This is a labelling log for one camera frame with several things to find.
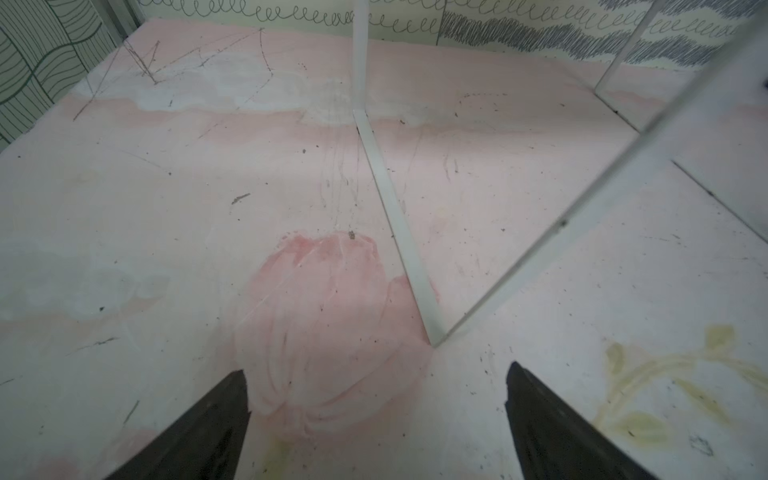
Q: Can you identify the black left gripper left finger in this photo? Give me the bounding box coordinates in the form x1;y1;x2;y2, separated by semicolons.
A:
109;370;251;480

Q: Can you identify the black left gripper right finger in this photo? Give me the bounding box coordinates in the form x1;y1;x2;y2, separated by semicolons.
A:
505;361;654;480

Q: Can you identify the white two-tier shelf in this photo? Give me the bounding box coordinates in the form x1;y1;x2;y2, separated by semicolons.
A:
351;1;767;347

